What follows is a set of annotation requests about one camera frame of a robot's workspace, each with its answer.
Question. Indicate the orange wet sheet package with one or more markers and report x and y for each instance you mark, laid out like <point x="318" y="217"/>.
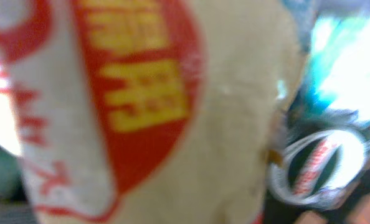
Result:
<point x="146" y="111"/>

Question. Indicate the green Kleenex tissue pack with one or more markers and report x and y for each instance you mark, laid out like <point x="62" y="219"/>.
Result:
<point x="336" y="80"/>

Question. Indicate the dark green scrub pad pack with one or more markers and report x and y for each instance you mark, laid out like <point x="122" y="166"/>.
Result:
<point x="319" y="172"/>

